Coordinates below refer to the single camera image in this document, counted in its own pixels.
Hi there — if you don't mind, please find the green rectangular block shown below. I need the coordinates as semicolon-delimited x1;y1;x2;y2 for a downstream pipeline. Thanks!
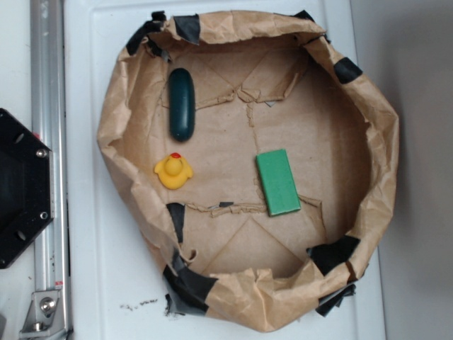
256;149;301;217

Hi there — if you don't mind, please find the brown paper bin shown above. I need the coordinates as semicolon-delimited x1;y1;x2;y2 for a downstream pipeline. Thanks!
97;11;399;332

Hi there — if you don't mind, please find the yellow rubber duck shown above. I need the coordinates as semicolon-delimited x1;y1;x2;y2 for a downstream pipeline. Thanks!
154;152;193;190

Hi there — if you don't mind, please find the dark green oblong capsule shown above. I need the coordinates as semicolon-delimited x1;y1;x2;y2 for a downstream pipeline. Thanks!
168;68;195;142

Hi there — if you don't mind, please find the aluminium extrusion rail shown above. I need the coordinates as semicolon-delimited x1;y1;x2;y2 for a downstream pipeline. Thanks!
29;0;71;300

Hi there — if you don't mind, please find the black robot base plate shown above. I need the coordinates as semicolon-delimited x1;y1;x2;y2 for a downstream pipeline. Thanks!
1;109;53;269

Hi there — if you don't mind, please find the metal corner bracket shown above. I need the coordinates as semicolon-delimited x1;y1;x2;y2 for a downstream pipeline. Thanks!
19;290;65;339

